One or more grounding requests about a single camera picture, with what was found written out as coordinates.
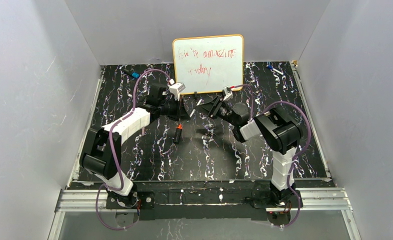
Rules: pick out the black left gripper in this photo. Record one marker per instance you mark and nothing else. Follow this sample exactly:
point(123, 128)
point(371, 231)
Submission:
point(179, 108)

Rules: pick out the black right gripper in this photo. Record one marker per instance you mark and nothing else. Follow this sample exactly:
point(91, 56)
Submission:
point(214, 107)

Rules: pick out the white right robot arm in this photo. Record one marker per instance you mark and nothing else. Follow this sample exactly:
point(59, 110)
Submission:
point(281, 134)

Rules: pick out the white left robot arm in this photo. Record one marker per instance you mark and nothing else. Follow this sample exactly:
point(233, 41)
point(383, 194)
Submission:
point(101, 152)

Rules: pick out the white blue pen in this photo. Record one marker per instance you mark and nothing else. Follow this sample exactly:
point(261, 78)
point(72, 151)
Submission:
point(275, 70)

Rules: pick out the black orange highlighter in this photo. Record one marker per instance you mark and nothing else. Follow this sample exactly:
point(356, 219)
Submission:
point(178, 133)

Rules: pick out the orange framed whiteboard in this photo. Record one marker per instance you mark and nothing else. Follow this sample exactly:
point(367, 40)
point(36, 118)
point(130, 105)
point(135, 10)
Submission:
point(207, 64)

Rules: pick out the blue black marker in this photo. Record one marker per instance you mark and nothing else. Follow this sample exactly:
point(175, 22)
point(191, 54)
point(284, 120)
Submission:
point(132, 73)

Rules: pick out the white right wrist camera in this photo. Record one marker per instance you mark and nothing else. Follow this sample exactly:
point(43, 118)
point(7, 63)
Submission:
point(227, 93)

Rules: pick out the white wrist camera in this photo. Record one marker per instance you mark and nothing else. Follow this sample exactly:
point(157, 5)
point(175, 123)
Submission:
point(227, 93)
point(175, 88)

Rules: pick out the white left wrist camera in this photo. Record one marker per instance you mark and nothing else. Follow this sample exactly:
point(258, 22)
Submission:
point(175, 88)

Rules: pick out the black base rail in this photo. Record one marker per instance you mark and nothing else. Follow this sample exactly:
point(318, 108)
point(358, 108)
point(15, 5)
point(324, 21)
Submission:
point(214, 199)

